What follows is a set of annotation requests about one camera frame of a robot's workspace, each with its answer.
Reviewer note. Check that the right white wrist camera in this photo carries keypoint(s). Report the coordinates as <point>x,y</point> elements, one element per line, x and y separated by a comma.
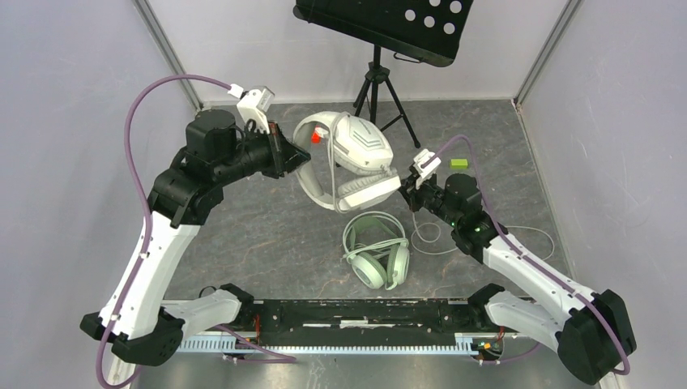
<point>425,164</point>

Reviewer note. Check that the green headphones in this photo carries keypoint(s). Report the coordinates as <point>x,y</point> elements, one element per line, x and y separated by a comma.
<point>383,264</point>

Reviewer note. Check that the black music stand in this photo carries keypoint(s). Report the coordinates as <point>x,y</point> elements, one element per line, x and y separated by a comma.
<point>426,32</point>

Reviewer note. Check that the white grey headphones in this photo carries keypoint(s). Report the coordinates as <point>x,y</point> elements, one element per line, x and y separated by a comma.
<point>357,145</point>

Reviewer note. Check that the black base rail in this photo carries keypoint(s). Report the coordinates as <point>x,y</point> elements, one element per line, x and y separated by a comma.
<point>360,322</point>

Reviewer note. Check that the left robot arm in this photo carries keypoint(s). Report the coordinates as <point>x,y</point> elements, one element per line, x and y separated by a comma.
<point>138,327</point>

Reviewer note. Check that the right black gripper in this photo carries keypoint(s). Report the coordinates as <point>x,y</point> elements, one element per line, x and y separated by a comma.
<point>407,185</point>

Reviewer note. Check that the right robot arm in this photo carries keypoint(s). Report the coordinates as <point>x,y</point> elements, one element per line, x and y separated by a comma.
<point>590,332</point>

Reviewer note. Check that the green small block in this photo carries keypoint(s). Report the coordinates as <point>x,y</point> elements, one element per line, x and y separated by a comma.
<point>459,163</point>

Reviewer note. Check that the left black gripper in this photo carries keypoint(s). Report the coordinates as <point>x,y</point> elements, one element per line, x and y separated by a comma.
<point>284,156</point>

